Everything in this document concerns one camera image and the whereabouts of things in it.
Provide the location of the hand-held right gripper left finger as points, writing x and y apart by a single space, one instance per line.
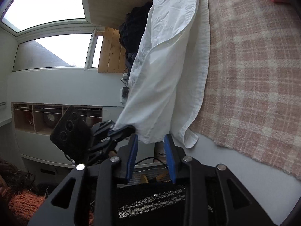
131 157

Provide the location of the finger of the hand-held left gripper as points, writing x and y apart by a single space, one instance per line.
104 126
122 133

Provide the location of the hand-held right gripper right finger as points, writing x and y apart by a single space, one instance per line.
170 160

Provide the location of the white shirt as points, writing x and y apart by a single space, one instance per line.
164 63

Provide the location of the white power strip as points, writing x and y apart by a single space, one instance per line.
124 91

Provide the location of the black speckled garment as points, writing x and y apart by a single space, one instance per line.
150 200

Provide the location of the pine slat board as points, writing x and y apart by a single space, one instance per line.
111 51

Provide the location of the pink plaid blanket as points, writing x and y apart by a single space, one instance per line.
247 75

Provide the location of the light wooden board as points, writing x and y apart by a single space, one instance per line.
110 2

